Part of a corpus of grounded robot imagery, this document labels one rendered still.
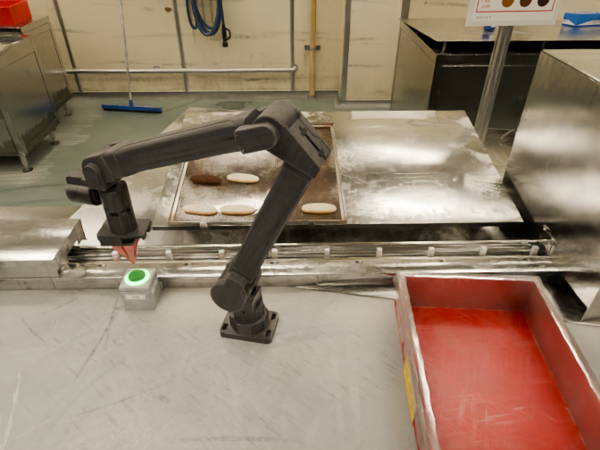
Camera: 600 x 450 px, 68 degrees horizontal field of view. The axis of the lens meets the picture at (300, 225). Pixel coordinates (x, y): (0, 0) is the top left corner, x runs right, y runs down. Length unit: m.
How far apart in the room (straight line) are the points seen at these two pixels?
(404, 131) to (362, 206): 0.43
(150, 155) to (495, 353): 0.82
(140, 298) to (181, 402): 0.28
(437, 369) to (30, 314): 0.94
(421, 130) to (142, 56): 3.74
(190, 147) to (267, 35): 3.97
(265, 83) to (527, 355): 4.15
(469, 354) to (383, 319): 0.20
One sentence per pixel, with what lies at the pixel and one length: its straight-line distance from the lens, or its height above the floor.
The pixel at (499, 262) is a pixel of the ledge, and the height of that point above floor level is 0.86.
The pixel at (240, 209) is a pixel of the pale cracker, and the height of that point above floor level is 0.91.
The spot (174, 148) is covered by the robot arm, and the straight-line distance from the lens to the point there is 0.82.
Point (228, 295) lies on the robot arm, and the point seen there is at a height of 0.96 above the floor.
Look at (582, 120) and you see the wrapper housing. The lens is 1.24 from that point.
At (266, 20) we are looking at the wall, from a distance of 4.71.
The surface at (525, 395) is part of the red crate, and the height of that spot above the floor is 0.82.
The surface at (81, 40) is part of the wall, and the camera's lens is 5.16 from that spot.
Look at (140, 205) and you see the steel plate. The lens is 1.54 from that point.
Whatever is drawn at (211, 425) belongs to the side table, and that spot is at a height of 0.82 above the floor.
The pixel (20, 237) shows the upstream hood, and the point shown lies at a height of 0.92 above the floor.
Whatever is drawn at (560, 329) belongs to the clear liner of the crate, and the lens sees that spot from 1.05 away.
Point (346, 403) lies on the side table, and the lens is 0.94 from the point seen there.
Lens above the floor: 1.60
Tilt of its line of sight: 35 degrees down
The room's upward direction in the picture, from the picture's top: straight up
